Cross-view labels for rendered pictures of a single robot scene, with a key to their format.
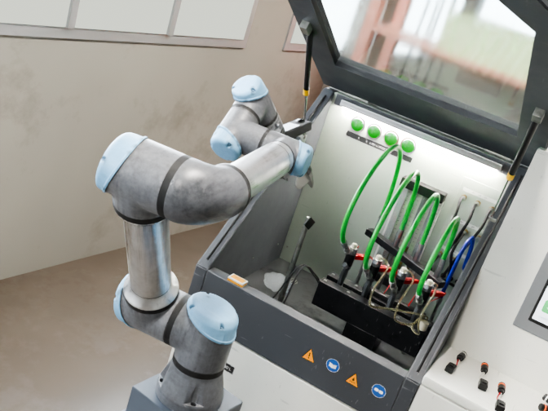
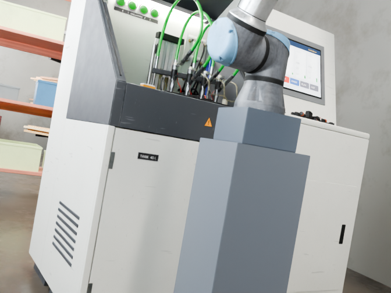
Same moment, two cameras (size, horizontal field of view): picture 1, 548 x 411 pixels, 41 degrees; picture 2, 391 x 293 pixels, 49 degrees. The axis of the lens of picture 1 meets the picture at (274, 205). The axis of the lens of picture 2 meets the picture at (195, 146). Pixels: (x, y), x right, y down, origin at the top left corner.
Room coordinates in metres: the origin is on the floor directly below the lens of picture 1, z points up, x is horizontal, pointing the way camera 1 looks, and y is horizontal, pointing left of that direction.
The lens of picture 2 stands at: (0.72, 1.17, 0.78)
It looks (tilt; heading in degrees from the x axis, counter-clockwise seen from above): 0 degrees down; 307
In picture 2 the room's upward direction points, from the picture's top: 10 degrees clockwise
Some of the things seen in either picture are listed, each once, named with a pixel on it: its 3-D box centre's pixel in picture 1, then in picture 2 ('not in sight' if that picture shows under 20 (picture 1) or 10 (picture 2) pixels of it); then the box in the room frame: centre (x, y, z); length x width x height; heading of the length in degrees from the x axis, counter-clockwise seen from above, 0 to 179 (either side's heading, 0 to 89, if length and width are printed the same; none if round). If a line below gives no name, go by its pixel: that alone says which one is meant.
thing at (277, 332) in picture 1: (295, 342); (194, 119); (1.76, -0.17, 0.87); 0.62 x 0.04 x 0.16; 68
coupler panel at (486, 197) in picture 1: (463, 231); (194, 60); (2.14, -0.58, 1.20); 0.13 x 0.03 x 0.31; 68
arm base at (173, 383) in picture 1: (194, 375); (261, 96); (1.35, 0.05, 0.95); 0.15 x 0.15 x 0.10
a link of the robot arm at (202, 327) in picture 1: (205, 330); (266, 56); (1.35, 0.06, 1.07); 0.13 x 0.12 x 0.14; 76
